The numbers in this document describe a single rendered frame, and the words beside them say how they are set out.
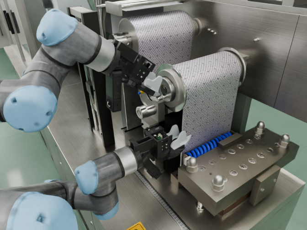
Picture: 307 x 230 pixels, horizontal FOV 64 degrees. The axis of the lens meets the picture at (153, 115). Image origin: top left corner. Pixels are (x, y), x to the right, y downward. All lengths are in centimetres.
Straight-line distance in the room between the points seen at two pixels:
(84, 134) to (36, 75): 71
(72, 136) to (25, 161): 148
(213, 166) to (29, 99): 56
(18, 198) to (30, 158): 230
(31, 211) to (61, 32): 33
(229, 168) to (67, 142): 70
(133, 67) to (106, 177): 28
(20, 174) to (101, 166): 191
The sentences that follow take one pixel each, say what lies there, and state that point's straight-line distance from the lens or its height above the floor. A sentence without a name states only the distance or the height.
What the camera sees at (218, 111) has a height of 114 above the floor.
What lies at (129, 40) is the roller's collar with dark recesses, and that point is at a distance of 88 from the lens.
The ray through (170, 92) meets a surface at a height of 126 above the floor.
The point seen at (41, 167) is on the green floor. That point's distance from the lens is 250.
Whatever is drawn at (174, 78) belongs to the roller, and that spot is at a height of 130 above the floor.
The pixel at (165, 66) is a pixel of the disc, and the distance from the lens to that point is 73.
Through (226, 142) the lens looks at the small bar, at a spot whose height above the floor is 105.
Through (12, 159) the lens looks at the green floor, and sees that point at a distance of 271.
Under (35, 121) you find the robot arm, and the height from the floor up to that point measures 136.
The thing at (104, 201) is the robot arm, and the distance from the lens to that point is 70.
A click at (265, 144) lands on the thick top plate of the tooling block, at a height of 103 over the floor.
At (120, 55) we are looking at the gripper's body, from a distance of 61.
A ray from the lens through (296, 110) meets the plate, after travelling 89.
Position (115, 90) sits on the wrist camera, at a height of 130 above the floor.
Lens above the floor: 158
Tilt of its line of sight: 32 degrees down
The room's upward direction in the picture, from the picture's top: 1 degrees counter-clockwise
